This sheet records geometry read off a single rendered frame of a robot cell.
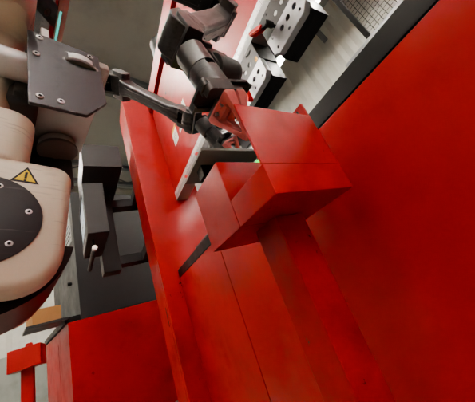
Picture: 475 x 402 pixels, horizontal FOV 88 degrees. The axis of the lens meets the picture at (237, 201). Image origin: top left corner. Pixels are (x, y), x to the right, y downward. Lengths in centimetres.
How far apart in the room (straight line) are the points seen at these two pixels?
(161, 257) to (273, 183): 130
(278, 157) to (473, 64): 27
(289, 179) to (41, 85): 37
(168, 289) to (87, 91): 120
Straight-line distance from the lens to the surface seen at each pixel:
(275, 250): 39
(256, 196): 32
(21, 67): 52
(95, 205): 180
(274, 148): 34
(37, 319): 277
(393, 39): 52
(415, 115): 47
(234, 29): 113
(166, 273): 153
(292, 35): 86
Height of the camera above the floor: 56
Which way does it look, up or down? 22 degrees up
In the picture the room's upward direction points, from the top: 21 degrees counter-clockwise
